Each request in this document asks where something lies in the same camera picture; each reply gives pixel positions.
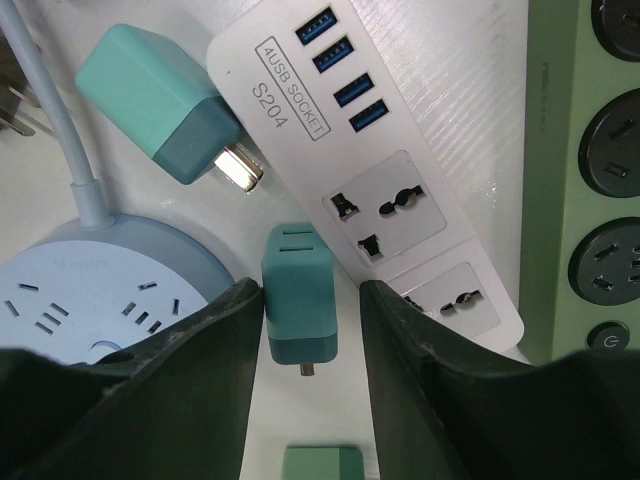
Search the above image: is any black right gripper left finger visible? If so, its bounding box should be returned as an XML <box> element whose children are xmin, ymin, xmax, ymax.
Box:
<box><xmin>1</xmin><ymin>278</ymin><xmax>264</xmax><ymax>479</ymax></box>

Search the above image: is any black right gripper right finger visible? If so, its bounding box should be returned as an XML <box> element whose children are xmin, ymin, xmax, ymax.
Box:
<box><xmin>359</xmin><ymin>281</ymin><xmax>639</xmax><ymax>479</ymax></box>

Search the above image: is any teal charger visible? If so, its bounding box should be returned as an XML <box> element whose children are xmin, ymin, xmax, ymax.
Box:
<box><xmin>75</xmin><ymin>23</ymin><xmax>263</xmax><ymax>192</ymax></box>
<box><xmin>261</xmin><ymin>223</ymin><xmax>338</xmax><ymax>377</ymax></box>

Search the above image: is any light green charger upright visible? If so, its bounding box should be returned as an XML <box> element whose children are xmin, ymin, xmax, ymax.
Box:
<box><xmin>281</xmin><ymin>446</ymin><xmax>366</xmax><ymax>480</ymax></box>

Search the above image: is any round blue power socket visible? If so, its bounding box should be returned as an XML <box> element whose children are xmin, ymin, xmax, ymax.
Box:
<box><xmin>1</xmin><ymin>214</ymin><xmax>233</xmax><ymax>364</ymax></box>

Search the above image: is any green power strip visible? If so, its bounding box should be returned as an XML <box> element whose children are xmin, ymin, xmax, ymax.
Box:
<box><xmin>519</xmin><ymin>1</ymin><xmax>639</xmax><ymax>364</ymax></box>

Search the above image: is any white USB power strip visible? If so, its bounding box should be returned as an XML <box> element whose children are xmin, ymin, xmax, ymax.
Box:
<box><xmin>206</xmin><ymin>1</ymin><xmax>524</xmax><ymax>353</ymax></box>

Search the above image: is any pink charger by coil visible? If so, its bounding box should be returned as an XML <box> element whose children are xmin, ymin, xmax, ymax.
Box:
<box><xmin>1</xmin><ymin>33</ymin><xmax>40</xmax><ymax>137</ymax></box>

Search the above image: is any light blue coiled cable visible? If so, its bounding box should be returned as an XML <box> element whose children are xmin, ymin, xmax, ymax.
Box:
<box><xmin>0</xmin><ymin>0</ymin><xmax>114</xmax><ymax>229</ymax></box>

